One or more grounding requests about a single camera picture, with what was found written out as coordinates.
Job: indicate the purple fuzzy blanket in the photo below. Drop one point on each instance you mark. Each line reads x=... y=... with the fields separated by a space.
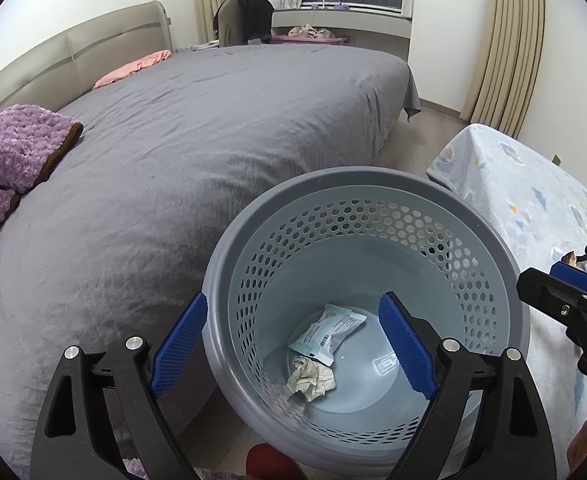
x=13 y=140

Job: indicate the beige padded headboard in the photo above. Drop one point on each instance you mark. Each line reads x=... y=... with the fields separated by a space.
x=73 y=55

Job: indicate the bed with grey sheet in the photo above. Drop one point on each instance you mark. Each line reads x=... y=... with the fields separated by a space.
x=198 y=135

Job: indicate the pink pillow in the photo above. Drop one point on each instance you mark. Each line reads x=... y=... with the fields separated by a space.
x=133 y=66

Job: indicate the light blue printed blanket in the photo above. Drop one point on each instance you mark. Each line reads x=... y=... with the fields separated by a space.
x=523 y=200

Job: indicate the grey perforated plastic basket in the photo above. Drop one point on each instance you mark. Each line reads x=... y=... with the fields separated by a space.
x=373 y=180

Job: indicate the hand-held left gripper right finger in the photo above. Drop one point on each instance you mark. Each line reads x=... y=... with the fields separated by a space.
x=406 y=350

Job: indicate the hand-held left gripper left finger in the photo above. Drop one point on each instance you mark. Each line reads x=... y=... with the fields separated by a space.
x=181 y=345

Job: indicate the pile of pink clothes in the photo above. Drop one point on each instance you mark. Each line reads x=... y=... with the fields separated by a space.
x=308 y=32

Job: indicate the crumpled white tissue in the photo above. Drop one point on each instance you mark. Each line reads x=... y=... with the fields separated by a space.
x=311 y=377

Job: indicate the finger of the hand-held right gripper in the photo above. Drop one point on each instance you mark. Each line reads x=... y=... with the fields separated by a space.
x=576 y=280
x=543 y=290

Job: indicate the pale blue foil packet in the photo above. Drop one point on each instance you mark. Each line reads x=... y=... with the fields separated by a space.
x=323 y=332

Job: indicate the chair with dark garment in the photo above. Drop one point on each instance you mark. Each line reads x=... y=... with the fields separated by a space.
x=246 y=15

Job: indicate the purple fuzzy cloth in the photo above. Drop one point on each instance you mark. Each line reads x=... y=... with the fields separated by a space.
x=136 y=467

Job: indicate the red round object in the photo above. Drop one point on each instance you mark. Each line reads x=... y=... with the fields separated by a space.
x=273 y=462

